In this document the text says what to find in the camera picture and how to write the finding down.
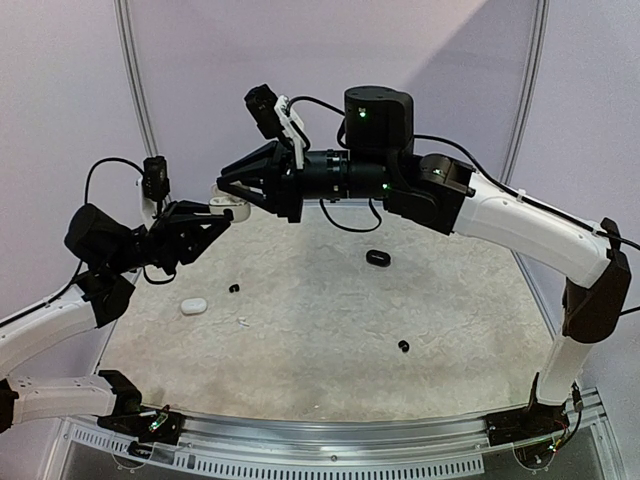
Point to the left aluminium corner post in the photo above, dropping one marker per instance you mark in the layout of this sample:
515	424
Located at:
124	23

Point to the aluminium corner post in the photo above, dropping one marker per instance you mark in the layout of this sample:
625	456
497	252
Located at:
124	23
527	89

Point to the black oval charging case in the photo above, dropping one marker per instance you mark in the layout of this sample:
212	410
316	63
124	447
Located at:
378	258

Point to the small white charging case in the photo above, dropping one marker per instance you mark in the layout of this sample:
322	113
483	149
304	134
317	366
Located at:
221	202

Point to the aluminium front rail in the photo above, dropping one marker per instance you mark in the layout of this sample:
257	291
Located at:
217	447

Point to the black earbud right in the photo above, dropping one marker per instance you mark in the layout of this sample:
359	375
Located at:
404	346

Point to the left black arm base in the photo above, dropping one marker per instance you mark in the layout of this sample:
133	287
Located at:
149	425

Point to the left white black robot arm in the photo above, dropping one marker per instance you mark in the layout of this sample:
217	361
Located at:
94	299

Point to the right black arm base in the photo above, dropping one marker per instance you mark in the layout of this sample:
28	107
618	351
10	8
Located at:
523	423

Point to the white oval charging case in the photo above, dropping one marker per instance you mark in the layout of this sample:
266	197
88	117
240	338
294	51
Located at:
193	306

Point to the right aluminium corner post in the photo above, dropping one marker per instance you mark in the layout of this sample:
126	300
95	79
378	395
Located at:
527	89

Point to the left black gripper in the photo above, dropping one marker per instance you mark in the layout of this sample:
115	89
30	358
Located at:
175	232

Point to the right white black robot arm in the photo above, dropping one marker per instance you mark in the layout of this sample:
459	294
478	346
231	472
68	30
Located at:
376	160

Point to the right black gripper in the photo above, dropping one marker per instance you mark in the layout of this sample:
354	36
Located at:
290	187

